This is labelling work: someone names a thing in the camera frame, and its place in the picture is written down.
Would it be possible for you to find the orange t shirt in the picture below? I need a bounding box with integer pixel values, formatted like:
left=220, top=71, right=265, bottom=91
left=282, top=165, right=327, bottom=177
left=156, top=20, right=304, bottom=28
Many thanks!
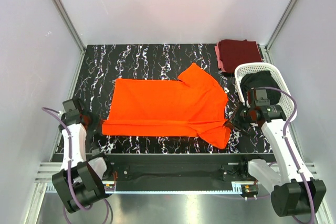
left=102, top=63, right=231, bottom=149

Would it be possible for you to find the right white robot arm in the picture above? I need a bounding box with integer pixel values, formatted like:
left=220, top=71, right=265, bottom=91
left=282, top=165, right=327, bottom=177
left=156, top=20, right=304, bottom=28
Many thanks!
left=225, top=87, right=327, bottom=223

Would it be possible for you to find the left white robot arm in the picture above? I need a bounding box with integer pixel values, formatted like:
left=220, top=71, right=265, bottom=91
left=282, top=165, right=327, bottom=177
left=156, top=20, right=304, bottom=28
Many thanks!
left=51, top=98, right=113, bottom=213

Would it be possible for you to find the black t shirt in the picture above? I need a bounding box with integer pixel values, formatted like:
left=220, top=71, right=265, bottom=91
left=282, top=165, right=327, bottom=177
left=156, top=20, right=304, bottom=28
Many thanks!
left=240, top=70, right=281, bottom=105

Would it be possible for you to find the white plastic laundry basket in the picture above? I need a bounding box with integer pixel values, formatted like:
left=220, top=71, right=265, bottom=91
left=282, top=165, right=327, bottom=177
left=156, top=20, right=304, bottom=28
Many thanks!
left=234, top=62, right=294, bottom=118

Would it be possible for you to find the folded pink t shirt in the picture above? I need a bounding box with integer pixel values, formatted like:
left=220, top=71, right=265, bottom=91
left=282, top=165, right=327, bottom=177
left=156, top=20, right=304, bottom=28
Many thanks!
left=214, top=45, right=224, bottom=72

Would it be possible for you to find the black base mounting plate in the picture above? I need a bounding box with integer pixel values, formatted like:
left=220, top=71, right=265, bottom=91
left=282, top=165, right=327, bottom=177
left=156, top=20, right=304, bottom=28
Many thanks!
left=107, top=153, right=260, bottom=180

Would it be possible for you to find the folded maroon t shirt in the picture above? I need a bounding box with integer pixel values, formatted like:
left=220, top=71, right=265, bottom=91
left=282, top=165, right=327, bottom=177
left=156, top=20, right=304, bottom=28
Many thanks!
left=217, top=39, right=262, bottom=73

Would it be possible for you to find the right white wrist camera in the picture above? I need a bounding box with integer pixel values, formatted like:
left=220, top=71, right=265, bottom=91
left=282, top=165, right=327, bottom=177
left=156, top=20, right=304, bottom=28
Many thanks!
left=243, top=89, right=251, bottom=108

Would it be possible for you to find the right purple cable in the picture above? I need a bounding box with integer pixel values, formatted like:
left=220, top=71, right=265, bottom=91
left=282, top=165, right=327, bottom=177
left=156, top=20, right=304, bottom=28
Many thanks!
left=258, top=86, right=316, bottom=224

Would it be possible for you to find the purple cable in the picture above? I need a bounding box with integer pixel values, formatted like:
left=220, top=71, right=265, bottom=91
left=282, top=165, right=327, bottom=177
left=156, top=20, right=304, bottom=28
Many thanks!
left=41, top=106, right=114, bottom=224
left=258, top=86, right=316, bottom=224

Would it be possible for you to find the aluminium front rail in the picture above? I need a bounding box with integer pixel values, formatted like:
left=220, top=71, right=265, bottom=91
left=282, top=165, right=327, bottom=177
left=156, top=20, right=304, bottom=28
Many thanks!
left=35, top=162, right=318, bottom=183

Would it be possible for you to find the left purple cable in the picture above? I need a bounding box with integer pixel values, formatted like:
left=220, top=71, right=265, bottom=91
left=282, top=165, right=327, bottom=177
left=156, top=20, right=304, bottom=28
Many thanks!
left=41, top=106, right=114, bottom=224

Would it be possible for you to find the white slotted cable duct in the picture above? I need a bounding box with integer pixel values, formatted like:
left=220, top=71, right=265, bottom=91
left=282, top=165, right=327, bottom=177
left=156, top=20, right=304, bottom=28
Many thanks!
left=46, top=183, right=244, bottom=195

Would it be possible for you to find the left aluminium frame post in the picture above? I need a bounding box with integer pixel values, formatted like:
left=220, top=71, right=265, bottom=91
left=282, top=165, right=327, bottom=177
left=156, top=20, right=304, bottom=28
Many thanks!
left=52, top=0, right=86, bottom=53

